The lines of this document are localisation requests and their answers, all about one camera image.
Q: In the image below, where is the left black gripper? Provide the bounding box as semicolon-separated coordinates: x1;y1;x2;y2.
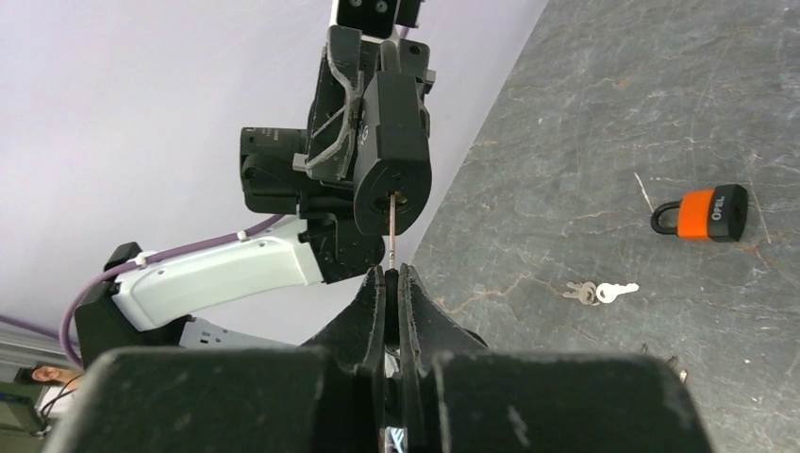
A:
292;25;438;189

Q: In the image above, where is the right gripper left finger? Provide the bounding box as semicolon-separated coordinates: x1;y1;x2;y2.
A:
44;267;386;452

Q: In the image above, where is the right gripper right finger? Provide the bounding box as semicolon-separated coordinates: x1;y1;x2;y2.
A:
397;265;712;452

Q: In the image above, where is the black Kaijing padlock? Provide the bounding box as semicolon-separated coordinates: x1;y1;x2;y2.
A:
353;71;432;236

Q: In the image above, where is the black-head key set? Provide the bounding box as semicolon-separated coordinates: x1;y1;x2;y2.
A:
388;192;397;269

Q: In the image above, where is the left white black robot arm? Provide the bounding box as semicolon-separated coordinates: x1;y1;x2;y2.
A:
59;25;436;367

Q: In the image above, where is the small silver key bunch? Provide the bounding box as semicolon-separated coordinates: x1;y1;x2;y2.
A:
562;281;640;306

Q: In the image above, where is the black-head key bunch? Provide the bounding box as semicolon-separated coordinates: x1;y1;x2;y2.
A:
638;343;688;384

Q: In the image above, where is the orange black padlock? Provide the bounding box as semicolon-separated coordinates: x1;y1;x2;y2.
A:
650;184;749;243

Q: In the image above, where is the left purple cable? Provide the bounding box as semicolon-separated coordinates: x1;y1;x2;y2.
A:
0;213;286;370

